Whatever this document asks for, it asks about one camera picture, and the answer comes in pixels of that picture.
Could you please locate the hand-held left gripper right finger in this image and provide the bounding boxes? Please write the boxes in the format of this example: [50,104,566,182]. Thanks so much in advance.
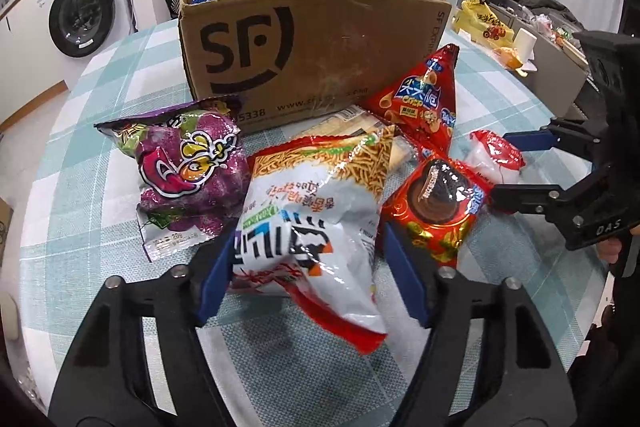
[381,222,582,427]

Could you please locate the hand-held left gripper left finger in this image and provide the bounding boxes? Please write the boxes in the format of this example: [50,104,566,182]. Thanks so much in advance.
[47,226,237,427]

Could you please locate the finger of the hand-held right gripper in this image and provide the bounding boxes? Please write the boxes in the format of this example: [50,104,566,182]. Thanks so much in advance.
[502,117,610,154]
[490,183,577,228]

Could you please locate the red and white snack packet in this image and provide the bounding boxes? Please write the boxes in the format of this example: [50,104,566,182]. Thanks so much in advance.
[469,129,527,186]

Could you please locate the red chocolate cookie packet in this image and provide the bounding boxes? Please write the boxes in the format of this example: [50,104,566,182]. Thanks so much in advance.
[379,156,487,269]

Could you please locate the white noodle snack bag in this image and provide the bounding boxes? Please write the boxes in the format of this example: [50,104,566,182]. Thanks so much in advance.
[226,123,397,356]

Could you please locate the purple snack bag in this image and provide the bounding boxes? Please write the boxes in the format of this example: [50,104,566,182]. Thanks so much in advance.
[94,95,252,264]

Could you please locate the red cone crisp bag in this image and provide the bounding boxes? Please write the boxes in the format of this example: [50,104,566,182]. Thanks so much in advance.
[366,43,462,158]

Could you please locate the beige cracker packet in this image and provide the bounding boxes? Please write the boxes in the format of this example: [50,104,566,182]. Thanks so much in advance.
[291,105,417,174]

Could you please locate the brown cardboard box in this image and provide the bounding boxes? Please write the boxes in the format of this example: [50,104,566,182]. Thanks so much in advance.
[177,0,453,138]

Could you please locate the person's right hand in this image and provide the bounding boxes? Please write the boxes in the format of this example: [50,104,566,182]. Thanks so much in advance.
[597,234,624,264]

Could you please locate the low side table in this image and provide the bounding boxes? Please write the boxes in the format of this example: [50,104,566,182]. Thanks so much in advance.
[449,0,592,118]

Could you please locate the small orange item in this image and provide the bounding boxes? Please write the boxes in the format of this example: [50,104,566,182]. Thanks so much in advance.
[491,46,524,70]

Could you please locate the white paper roll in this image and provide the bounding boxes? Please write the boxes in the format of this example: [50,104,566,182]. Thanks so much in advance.
[513,27,538,61]

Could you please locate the yellow plastic bag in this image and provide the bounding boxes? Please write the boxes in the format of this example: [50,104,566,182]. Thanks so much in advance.
[451,0,517,46]

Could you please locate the small printed cardboard box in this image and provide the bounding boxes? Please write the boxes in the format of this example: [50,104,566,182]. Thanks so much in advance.
[0,196,15,269]

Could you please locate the teal checked tablecloth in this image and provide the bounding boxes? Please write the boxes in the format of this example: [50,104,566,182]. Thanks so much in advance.
[19,14,617,427]

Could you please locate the white base cabinets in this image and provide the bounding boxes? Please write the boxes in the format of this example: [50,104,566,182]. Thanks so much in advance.
[0,0,67,118]

